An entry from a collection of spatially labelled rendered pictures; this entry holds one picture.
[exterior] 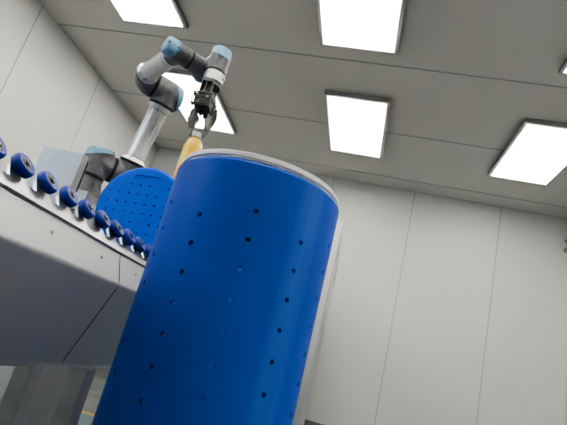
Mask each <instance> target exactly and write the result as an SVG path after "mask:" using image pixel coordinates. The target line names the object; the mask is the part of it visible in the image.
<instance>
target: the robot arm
mask: <svg viewBox="0 0 567 425"><path fill-rule="evenodd" d="M231 56H232V54H231V51H230V49H228V48H227V47H225V46H221V45H217V46H215V47H214V48H213V50H212V51H211V55H210V56H209V57H207V58H206V59H205V58H204V57H202V56H201V55H199V54H198V53H196V52H195V51H194V50H192V49H191V48H189V47H188V46H186V45H185V44H183V43H182V42H181V41H180V40H177V39H176V38H174V37H173V36H169V37H168V38H167V39H166V40H165V42H164V43H163V45H162V47H161V52H160V53H159V54H157V55H156V56H154V57H153V58H152V59H150V60H149V61H148V62H142V63H140V64H139V65H138V66H137V67H136V69H135V72H134V80H135V84H136V85H137V87H138V89H139V90H140V91H141V92H142V93H143V94H145V95H147V96H148V97H149V98H150V99H149V101H148V104H149V108H148V111H147V113H146V115H145V117H144V118H143V121H142V123H141V125H140V127H139V128H138V131H137V133H136V135H135V137H134V139H133V140H132V143H131V145H130V147H129V149H128V150H127V153H125V154H123V155H121V157H120V158H119V159H118V158H116V157H115V156H116V153H115V152H113V151H112V150H110V149H108V148H104V147H101V146H95V145H94V146H89V147H88V148H87V150H86V152H85V155H86V156H87V157H89V160H88V163H89V164H88V166H87V169H86V170H85V173H84V177H83V179H82V181H81V183H80V186H79V189H80V190H84V191H88V192H90V193H91V194H92V195H94V196H96V197H97V198H98V199H99V197H100V194H101V188H102V184H103V182H104V181H106V182H108V183H110V182H111V181H112V180H113V179H114V178H116V177H117V176H118V175H120V174H122V173H124V172H126V171H128V170H130V169H136V168H145V165H144V160H145V159H146V157H147V155H148V153H149V150H150V149H151V147H152V145H153V143H154V140H155V138H156V137H157V135H158V133H159V130H160V128H161V127H162V125H163V123H164V121H165V118H166V117H167V116H169V115H171V114H172V113H173V112H177V111H178V110H179V108H180V107H181V104H182V102H183V99H184V90H183V88H182V87H180V86H179V85H178V84H177V83H174V82H172V81H171V80H169V79H168V78H166V77H165V76H163V74H165V73H167V72H168V71H169V70H171V69H172V68H173V67H176V66H177V65H180V66H182V67H184V68H185V69H186V70H187V71H189V72H191V73H192V77H193V78H194V80H195V81H196V82H198V83H200V84H201V86H200V89H199V90H194V92H193V95H194V99H193V101H192V99H191V101H190V103H191V105H194V108H192V110H191V112H190V115H189V116H188V117H187V122H188V134H189V136H191V135H192V132H193V131H194V129H195V128H196V124H197V123H198V122H199V120H200V118H199V116H198V114H199V115H200V116H201V115H202V116H203V119H204V128H203V132H202V137H201V138H205V137H206V136H207V135H208V133H209V132H210V130H211V129H212V128H213V125H214V124H215V122H216V120H217V118H218V115H217V113H218V110H216V108H218V107H217V105H216V103H217V101H216V93H218V92H219V91H220V89H221V87H222V85H223V82H224V81H225V75H226V73H227V70H228V67H229V64H230V59H231ZM193 95H192V98H193Z"/></svg>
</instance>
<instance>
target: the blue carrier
mask: <svg viewBox="0 0 567 425"><path fill-rule="evenodd" d="M173 183H174V179H173V178H172V177H171V176H170V175H168V174H166V173H165V172H164V171H162V170H159V169H154V168H136V169H130V170H128V171H126V172H124V173H122V174H120V175H118V176H117V177H116V178H114V179H113V180H112V181H111V182H110V183H109V184H108V185H107V186H106V187H105V189H104V190H103V191H102V192H101V194H100V197H99V199H98V201H97V204H96V208H95V211H96V212H97V211H99V210H103V211H104V212H105V213H106V214H107V216H108V218H109V219H110V221H112V220H116V221H118V222H119V223H120V225H121V227H122V229H123V230H124V229H130V230H131V231H132V234H133V236H134V238H135V237H140V238H141V239H142V240H143V242H144V244H145V245H146V244H150V245H151V246H152V245H153V242H154V238H155V235H156V233H157V230H158V227H159V223H160V220H161V218H162V215H163V212H164V210H165V205H166V203H167V200H168V197H169V194H170V190H171V188H172V186H173Z"/></svg>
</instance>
